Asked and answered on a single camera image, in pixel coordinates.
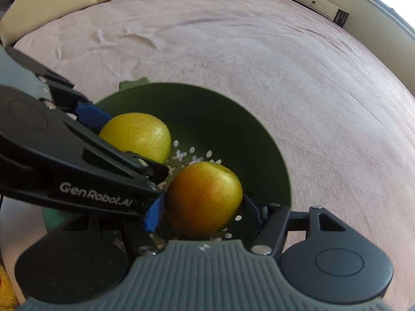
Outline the green yellow pear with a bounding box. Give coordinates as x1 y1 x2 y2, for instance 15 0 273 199
99 112 172 163

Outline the green colander bowl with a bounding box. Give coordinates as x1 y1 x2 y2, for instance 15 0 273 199
44 77 293 244

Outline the white bedside cabinet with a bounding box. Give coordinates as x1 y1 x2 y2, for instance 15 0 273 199
293 0 349 27

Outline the large orange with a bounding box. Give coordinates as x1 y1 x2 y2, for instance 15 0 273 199
165 161 243 238

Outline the pink bed blanket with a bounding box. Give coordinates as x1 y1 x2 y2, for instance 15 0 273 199
16 0 414 310

